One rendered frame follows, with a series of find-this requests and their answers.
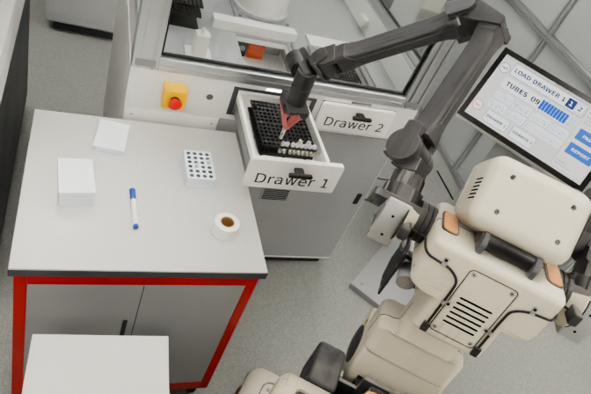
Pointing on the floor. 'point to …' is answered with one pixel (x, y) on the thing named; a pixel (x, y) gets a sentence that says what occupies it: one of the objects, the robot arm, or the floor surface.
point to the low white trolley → (133, 244)
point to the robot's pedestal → (97, 365)
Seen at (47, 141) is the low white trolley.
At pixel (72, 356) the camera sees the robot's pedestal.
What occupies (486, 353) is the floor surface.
